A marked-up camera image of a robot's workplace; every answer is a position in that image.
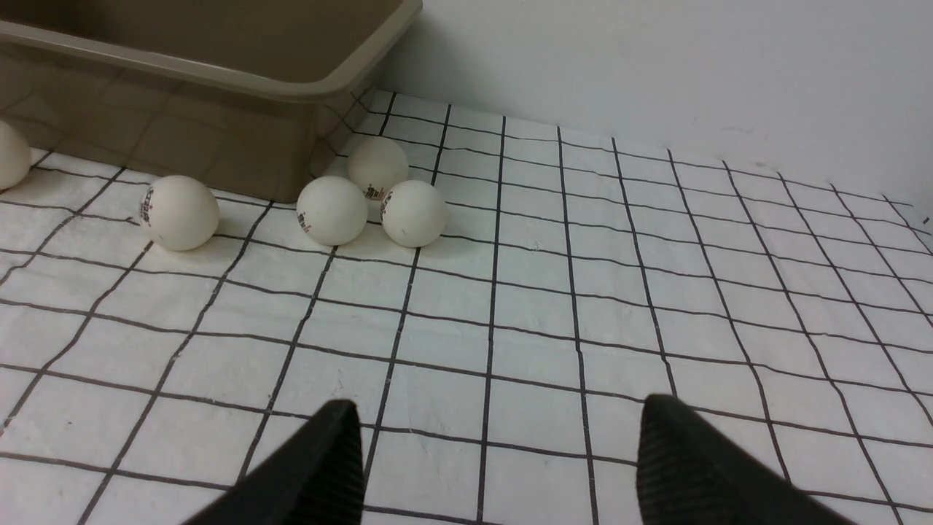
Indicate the white ping-pong ball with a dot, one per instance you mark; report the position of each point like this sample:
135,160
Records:
15,157
332,210
414,214
376,166
178,213

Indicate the white checkered table cloth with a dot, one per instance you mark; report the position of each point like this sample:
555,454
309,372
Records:
500,372

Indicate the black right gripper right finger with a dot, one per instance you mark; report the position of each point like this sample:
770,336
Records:
690,473

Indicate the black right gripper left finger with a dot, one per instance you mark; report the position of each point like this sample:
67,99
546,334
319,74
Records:
315,477

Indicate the olive plastic storage bin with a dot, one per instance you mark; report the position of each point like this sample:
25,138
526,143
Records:
249,97

